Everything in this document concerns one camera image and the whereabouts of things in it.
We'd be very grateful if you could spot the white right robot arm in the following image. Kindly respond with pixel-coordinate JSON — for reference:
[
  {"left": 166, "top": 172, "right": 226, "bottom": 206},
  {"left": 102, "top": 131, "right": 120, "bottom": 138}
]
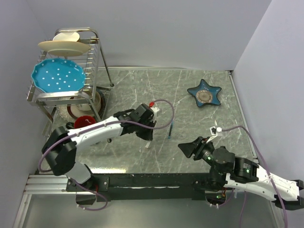
[{"left": 178, "top": 137, "right": 304, "bottom": 211}]

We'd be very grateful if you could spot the white bowl brown rim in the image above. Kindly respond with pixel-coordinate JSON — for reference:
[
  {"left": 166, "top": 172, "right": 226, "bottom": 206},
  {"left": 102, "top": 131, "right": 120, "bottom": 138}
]
[{"left": 67, "top": 90, "right": 105, "bottom": 119}]

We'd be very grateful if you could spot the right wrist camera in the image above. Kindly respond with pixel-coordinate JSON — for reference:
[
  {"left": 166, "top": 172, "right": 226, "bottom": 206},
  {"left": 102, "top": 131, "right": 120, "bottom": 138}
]
[{"left": 207, "top": 126, "right": 222, "bottom": 143}]

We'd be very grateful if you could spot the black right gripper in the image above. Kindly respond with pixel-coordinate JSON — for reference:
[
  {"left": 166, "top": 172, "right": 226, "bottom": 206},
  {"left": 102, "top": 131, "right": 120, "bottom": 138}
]
[{"left": 176, "top": 136, "right": 224, "bottom": 174}]

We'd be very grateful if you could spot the red mug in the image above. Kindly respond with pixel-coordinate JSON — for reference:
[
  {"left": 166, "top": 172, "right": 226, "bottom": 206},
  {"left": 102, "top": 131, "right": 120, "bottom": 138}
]
[{"left": 66, "top": 115, "right": 96, "bottom": 129}]

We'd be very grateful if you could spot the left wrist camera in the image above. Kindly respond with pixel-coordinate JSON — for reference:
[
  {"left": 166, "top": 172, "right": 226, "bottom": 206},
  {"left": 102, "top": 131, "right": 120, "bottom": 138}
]
[{"left": 149, "top": 102, "right": 161, "bottom": 122}]

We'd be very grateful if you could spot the large cream plate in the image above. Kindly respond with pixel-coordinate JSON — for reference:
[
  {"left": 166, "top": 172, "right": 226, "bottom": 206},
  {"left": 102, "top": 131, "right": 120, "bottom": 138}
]
[{"left": 38, "top": 41, "right": 91, "bottom": 57}]

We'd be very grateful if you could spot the blue star-shaped dish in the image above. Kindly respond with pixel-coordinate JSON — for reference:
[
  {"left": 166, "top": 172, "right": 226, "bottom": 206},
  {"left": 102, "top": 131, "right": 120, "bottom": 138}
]
[{"left": 187, "top": 79, "right": 222, "bottom": 108}]

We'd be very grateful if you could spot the metal dish rack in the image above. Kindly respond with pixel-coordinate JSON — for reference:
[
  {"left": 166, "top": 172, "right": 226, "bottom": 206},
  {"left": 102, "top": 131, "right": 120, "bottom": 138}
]
[{"left": 27, "top": 27, "right": 114, "bottom": 137}]

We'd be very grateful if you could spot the blue polka dot plate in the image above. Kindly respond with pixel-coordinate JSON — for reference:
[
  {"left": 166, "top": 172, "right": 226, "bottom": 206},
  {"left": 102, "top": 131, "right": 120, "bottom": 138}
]
[{"left": 31, "top": 58, "right": 86, "bottom": 93}]

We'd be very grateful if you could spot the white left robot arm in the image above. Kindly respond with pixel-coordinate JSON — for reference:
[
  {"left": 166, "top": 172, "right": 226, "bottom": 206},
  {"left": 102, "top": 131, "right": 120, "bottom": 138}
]
[{"left": 42, "top": 104, "right": 160, "bottom": 191}]

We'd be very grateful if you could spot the blue pen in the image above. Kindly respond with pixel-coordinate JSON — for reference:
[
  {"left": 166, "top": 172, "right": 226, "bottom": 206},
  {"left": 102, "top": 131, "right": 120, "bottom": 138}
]
[{"left": 168, "top": 120, "right": 174, "bottom": 139}]

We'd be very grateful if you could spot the small cream plate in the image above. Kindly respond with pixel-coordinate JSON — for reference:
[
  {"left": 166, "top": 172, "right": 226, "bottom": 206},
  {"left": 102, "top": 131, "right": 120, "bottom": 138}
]
[{"left": 53, "top": 32, "right": 80, "bottom": 42}]

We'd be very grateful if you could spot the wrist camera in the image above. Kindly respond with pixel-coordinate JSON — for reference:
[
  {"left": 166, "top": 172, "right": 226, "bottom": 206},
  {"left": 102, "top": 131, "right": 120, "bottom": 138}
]
[
  {"left": 207, "top": 126, "right": 222, "bottom": 143},
  {"left": 149, "top": 102, "right": 161, "bottom": 122}
]

